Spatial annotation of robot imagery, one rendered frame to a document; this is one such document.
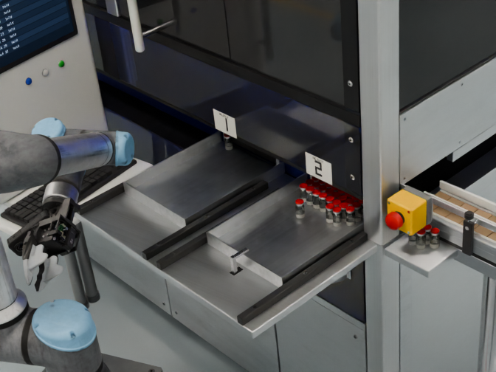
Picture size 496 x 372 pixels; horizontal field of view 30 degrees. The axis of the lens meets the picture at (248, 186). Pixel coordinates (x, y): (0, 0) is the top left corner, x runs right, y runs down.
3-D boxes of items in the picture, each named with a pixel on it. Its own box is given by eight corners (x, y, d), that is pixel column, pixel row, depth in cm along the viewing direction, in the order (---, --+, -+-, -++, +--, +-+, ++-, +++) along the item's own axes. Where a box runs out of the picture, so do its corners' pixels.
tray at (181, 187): (221, 140, 263) (219, 130, 261) (285, 173, 246) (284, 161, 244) (125, 193, 245) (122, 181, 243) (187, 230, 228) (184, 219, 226)
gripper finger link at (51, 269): (54, 286, 193) (60, 247, 198) (32, 292, 195) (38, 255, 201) (63, 291, 195) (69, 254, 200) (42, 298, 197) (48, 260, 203)
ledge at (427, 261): (421, 227, 224) (421, 221, 223) (466, 249, 215) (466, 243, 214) (384, 255, 216) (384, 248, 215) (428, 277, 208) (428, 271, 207)
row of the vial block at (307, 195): (304, 196, 236) (303, 181, 233) (357, 224, 224) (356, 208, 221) (298, 200, 234) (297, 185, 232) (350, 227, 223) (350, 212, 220)
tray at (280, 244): (306, 183, 241) (305, 172, 239) (383, 221, 224) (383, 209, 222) (207, 243, 223) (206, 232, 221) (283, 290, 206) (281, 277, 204)
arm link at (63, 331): (89, 387, 185) (77, 336, 178) (29, 379, 189) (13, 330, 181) (111, 345, 195) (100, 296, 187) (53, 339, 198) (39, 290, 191)
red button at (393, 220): (394, 220, 208) (394, 205, 206) (408, 226, 206) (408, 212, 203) (383, 227, 206) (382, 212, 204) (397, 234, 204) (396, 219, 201)
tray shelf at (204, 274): (210, 141, 267) (209, 135, 266) (398, 235, 222) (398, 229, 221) (71, 215, 242) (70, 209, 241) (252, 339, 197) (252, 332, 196)
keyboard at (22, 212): (104, 150, 279) (102, 144, 278) (137, 163, 271) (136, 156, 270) (0, 217, 254) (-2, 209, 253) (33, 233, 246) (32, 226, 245)
